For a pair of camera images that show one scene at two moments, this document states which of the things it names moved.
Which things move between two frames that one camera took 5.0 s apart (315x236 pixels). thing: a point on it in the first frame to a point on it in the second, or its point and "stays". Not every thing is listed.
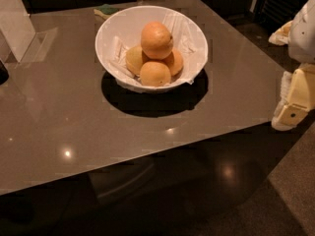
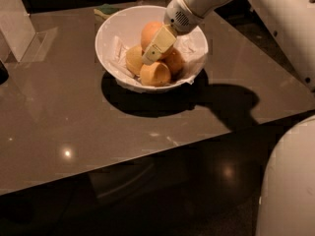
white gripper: [303, 36] to [178, 18]
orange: [155, 74] stays
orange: [134, 59] stays
